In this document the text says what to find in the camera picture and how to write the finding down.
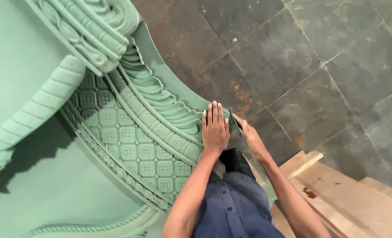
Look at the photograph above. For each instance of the narrow wooden plank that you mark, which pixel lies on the narrow wooden plank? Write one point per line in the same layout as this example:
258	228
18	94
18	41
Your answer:
386	190

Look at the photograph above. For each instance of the small pale wooden block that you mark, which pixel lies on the small pale wooden block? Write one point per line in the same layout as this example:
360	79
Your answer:
300	162

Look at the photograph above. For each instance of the dark trousers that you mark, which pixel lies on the dark trousers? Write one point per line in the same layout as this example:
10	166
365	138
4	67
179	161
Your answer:
236	162

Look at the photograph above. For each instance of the green carved ornamental structure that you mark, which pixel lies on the green carved ornamental structure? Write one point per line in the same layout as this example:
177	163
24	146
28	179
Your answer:
126	125

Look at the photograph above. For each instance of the wide wooden plank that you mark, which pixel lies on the wide wooden plank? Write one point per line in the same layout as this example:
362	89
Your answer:
354	208

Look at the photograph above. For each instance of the person's left hand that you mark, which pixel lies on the person's left hand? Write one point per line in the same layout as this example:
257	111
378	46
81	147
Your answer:
215	134

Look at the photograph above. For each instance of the blue buttoned shirt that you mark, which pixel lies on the blue buttoned shirt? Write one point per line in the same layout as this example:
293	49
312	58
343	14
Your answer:
235	208

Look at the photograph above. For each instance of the person's right hand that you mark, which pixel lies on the person's right hand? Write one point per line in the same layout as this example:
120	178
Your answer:
253	140

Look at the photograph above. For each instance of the person's right fingers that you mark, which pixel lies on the person's right fingers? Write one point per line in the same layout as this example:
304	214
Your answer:
240	123

